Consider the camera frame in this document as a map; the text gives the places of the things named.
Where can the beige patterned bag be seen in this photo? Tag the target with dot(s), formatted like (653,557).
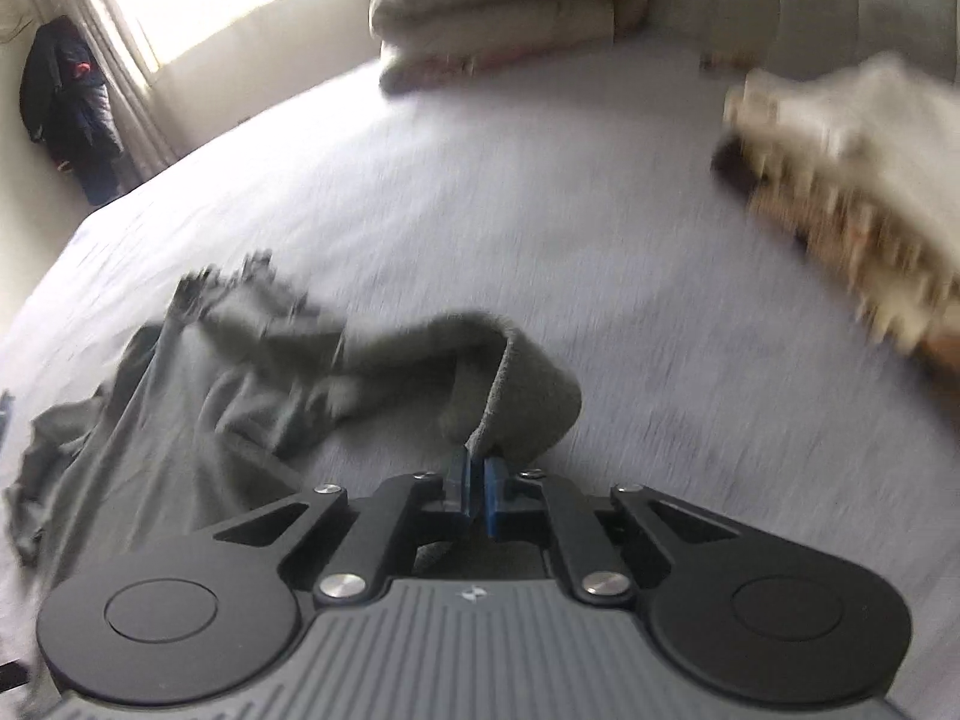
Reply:
(862,166)

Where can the dark hanging jacket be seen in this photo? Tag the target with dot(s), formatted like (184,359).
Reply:
(65,106)

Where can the beige curtain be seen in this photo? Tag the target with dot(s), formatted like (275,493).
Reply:
(152,140)

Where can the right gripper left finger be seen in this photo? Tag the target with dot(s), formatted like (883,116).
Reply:
(351,557)

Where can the dark grey long-sleeve shirt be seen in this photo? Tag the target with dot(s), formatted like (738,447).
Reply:
(215,410)

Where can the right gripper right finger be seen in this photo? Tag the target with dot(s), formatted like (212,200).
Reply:
(592,546)

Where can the grey bed sheet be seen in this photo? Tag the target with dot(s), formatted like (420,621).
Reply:
(574,197)

